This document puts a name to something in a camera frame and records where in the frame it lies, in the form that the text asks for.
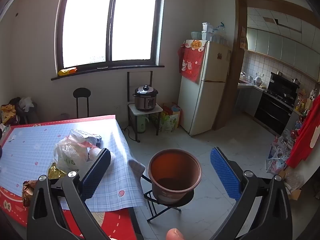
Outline brown plastic flower pot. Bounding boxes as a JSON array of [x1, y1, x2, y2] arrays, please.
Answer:
[[148, 149, 202, 205]]

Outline colourful shopping bags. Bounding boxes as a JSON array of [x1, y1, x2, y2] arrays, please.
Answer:
[[162, 102, 183, 128]]

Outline red printed fridge cloth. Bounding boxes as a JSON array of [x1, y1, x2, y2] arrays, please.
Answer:
[[177, 39, 209, 82]]

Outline clear plastic containers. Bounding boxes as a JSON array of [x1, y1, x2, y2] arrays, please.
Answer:
[[212, 22, 227, 43]]

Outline grey lower kitchen cabinet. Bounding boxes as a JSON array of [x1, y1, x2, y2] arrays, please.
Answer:
[[237, 81, 265, 117]]

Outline blue white snack packet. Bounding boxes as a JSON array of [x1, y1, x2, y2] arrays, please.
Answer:
[[69, 129, 102, 148]]

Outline yellow snack packet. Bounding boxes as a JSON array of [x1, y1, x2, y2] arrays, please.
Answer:
[[58, 67, 78, 77]]

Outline yellow snack bags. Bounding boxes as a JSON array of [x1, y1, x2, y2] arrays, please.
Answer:
[[0, 104, 18, 125]]

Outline red hanging garment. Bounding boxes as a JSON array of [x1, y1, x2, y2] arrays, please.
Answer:
[[286, 95, 320, 168]]

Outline dark framed window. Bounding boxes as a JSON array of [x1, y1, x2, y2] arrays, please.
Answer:
[[54, 0, 165, 77]]

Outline shelf of bottles and packets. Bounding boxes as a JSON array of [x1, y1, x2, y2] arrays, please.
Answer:
[[295, 87, 320, 120]]

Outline cream two-door fridge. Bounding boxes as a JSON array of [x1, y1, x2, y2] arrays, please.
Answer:
[[178, 40, 233, 136]]

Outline blue plaid tablecloth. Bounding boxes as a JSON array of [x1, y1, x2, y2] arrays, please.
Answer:
[[0, 121, 148, 213]]

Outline black built-in stove oven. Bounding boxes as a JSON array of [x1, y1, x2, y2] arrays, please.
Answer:
[[254, 90, 295, 135]]

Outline brown wrapper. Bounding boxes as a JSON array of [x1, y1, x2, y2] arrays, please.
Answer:
[[22, 180, 38, 207]]

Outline person's right hand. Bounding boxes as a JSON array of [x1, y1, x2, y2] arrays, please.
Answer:
[[166, 228, 186, 240]]

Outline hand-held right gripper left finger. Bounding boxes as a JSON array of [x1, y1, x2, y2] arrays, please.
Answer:
[[26, 148, 112, 240]]

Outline silver electric pressure cooker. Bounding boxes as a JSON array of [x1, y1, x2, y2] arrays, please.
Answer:
[[132, 85, 158, 112]]

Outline pale upper kitchen cabinets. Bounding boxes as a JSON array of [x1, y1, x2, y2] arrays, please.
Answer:
[[246, 27, 320, 80]]

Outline white crumpled plastic bag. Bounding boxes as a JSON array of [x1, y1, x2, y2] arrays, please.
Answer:
[[19, 97, 34, 112]]

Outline clear plastic bag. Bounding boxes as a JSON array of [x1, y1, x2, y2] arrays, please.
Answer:
[[54, 136, 115, 172]]

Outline gold foil wrapper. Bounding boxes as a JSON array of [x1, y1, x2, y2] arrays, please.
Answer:
[[47, 162, 67, 180]]

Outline white storage box stack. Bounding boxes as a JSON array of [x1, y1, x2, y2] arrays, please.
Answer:
[[201, 22, 213, 41]]

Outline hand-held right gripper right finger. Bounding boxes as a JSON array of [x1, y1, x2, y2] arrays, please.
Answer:
[[210, 147, 293, 240]]

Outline black range hood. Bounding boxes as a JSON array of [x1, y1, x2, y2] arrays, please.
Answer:
[[270, 71, 300, 98]]

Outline yellow wall notice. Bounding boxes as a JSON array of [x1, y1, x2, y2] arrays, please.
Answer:
[[240, 26, 248, 49]]

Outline dark round side table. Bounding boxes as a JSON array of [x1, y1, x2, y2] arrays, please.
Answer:
[[15, 102, 39, 124]]

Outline green electric kettle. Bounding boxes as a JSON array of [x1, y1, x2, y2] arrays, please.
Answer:
[[136, 116, 150, 133]]

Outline brown wooden door frame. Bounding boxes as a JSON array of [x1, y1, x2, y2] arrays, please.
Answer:
[[212, 0, 318, 130]]

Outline pile of plastic bags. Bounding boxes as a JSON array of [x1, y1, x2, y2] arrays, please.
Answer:
[[266, 136, 295, 175]]

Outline black power cable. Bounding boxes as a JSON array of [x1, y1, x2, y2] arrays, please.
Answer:
[[122, 127, 138, 142]]

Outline black folding chair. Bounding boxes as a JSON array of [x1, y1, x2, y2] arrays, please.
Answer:
[[141, 174, 195, 222]]

